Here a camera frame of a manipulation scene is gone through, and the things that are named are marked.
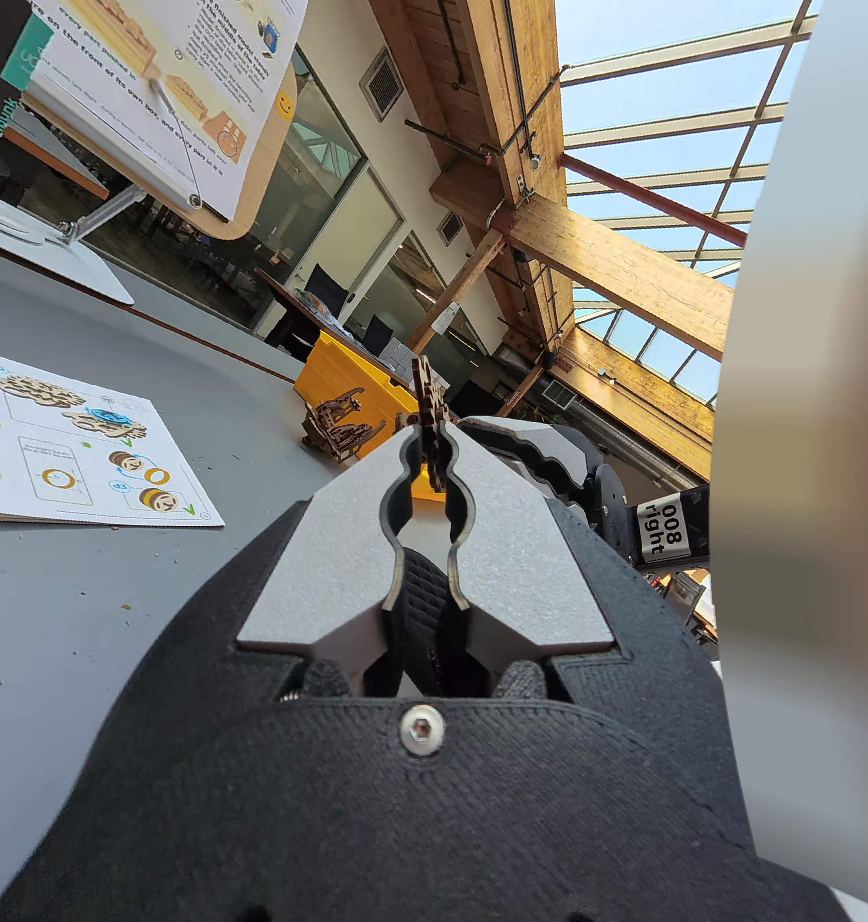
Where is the wooden gear assembly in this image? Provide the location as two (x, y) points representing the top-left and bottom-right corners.
(411, 354), (455, 495)

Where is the wooden document stand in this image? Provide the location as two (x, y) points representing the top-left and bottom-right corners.
(0, 0), (299, 308)

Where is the yellow plastic bin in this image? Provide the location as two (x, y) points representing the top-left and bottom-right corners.
(293, 330), (438, 503)

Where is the illustrated instruction booklet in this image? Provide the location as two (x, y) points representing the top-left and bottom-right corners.
(0, 347), (226, 529)

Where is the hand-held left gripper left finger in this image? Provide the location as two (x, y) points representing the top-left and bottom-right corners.
(236, 425), (422, 697)

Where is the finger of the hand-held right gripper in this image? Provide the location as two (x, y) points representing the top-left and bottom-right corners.
(457, 415), (587, 507)

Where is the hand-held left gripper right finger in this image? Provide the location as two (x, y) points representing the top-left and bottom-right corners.
(438, 424), (616, 687)

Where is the brown-edged office desk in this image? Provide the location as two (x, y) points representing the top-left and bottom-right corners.
(252, 267), (409, 376)

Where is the printed instruction sheet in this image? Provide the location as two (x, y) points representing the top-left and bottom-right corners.
(26, 0), (309, 221)

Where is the dark wooden model assembly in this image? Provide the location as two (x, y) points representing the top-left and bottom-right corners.
(301, 387), (389, 464)

